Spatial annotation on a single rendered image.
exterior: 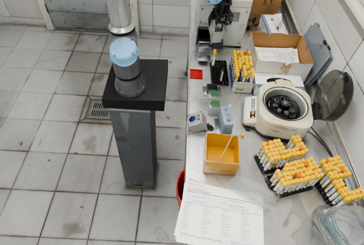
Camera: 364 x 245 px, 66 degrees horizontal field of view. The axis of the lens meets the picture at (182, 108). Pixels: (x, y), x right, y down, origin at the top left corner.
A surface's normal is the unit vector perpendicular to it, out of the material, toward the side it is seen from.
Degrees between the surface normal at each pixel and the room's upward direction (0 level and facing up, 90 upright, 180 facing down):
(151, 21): 90
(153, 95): 4
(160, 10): 90
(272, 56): 1
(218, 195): 0
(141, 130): 90
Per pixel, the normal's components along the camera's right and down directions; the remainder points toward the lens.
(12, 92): 0.05, -0.64
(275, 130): -0.18, 0.75
